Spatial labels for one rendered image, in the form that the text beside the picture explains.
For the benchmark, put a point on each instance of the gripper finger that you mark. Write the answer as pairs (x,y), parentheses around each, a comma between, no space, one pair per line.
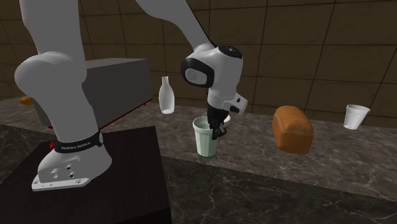
(215,133)
(223,131)

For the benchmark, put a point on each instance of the white cup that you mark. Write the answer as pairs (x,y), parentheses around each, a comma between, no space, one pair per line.
(355,117)

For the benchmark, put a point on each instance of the white bottle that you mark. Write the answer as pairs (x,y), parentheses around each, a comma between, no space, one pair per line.
(166,97)

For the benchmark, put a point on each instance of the grey box appliance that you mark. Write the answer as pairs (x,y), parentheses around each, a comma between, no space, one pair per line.
(121,86)

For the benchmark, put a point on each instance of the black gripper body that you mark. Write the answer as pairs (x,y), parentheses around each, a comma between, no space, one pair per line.
(215,116)

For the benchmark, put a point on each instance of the pale green cup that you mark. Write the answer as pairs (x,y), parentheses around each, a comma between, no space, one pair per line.
(206,145)

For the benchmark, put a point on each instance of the white bowl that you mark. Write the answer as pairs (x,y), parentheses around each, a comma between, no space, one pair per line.
(228,120)

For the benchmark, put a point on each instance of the orange round fruit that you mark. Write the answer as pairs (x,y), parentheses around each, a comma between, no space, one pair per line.
(26,100)

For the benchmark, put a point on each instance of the brown bread loaf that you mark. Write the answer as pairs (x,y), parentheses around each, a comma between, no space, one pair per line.
(293,130)

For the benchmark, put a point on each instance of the dark robot stand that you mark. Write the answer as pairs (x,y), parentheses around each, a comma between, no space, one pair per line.
(130,186)

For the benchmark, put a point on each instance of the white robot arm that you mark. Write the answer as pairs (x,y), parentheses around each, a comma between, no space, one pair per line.
(62,93)

